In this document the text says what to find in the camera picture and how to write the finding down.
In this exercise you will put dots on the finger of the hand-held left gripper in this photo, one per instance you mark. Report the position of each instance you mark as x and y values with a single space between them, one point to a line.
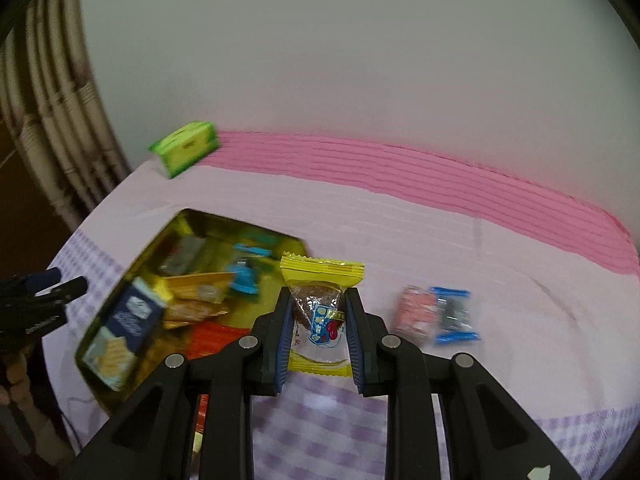
45 280
70 290

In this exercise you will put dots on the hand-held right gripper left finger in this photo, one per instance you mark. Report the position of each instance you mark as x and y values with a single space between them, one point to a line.
282 340

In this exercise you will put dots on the blue cracker box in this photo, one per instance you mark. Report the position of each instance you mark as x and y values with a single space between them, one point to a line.
130 320

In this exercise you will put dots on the yellow snack packet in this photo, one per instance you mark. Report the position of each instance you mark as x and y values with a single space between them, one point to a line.
320 270

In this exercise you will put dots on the orange snack packet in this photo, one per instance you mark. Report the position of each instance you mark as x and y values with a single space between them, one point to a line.
200 285

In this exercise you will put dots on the pink snack packet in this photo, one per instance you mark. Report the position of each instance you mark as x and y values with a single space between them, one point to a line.
415 315

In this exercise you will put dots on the red and gold tin box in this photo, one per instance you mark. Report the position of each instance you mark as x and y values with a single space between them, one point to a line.
192 222

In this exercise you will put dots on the grey snack packet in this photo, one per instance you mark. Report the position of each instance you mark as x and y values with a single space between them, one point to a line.
182 255

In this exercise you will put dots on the small blue snack packet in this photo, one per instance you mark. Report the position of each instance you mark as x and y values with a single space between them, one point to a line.
245 275

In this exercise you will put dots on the green tissue pack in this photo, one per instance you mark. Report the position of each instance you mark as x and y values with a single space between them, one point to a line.
187 150

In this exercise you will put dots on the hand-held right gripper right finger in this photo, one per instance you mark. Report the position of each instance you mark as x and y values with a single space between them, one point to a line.
356 340

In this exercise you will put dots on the brown wooden cabinet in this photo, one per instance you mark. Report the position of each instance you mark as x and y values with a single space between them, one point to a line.
20 240

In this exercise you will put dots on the beige patterned curtain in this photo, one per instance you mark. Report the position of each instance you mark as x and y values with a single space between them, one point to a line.
60 110

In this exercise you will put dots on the red snack packet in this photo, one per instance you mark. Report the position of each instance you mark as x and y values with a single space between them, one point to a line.
215 335

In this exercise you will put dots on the blue and black snack packet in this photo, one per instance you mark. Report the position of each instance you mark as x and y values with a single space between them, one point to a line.
452 315

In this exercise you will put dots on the person's left hand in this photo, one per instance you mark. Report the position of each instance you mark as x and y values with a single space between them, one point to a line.
17 370

